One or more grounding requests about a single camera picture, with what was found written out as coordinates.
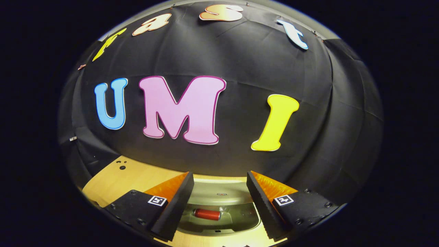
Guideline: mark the small copper clip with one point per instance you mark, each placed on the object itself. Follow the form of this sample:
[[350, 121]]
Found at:
[[81, 67]]

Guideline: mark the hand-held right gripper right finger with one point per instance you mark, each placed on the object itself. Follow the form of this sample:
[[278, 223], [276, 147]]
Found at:
[[262, 209]]

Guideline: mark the green desktop garbage bin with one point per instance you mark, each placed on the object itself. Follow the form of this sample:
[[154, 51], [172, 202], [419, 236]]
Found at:
[[219, 192]]

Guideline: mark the orange pop can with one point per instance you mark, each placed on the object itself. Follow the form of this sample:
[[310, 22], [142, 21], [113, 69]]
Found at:
[[206, 214]]

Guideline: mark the black backdrop cloth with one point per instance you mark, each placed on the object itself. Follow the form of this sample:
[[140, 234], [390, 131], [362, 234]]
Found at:
[[253, 58]]

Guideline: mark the wooden desktop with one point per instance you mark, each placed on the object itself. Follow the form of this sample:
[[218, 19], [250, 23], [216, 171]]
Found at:
[[137, 175]]

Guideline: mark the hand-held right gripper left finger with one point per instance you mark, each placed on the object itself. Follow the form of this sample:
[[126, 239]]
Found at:
[[173, 209]]

